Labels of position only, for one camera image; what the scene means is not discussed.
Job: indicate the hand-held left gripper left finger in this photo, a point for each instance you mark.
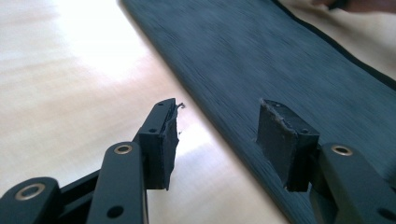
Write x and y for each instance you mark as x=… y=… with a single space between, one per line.
x=158 y=149

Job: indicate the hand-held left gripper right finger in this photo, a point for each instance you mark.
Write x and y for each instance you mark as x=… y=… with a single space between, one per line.
x=286 y=149

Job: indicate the dark grey cloth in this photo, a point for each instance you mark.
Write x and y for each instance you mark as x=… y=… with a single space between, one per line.
x=249 y=53

